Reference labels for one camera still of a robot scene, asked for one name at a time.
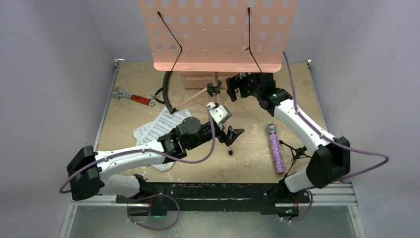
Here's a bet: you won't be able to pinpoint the pink folding music stand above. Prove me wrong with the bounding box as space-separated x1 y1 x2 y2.
138 0 299 156

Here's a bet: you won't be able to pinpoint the sheet music page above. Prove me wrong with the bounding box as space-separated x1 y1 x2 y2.
139 108 191 144
133 115 193 172

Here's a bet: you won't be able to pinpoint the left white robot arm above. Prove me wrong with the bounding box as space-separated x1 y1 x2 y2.
65 117 245 201

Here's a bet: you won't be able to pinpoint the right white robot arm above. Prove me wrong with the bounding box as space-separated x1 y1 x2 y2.
226 72 350 202

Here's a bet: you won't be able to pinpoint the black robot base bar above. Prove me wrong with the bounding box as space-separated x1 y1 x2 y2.
116 182 310 216

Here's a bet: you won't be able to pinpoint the purple glitter microphone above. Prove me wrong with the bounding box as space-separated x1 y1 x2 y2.
266 123 285 174

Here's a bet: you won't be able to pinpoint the pink plastic storage box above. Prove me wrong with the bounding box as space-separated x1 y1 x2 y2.
179 71 213 89

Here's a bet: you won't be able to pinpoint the black microphone tripod stand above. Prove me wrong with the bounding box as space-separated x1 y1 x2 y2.
279 140 311 178

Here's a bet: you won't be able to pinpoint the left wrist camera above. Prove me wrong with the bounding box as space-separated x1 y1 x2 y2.
207 102 232 124

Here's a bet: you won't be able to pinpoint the black handled pliers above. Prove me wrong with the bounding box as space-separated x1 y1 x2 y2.
151 87 165 104

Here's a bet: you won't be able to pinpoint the black curved hose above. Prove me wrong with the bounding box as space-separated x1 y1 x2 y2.
162 70 178 114

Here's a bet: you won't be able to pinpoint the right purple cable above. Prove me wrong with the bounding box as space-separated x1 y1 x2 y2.
282 52 390 181

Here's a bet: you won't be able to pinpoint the purple cable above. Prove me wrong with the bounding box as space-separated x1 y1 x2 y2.
59 107 216 194
282 52 390 181

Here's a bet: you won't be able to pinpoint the red handled adjustable wrench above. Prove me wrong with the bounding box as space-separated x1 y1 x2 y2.
111 87 156 107

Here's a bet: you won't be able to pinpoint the aluminium table frame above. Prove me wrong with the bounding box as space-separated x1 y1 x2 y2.
58 58 367 238

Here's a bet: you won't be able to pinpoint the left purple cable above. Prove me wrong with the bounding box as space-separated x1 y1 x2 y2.
59 107 216 194

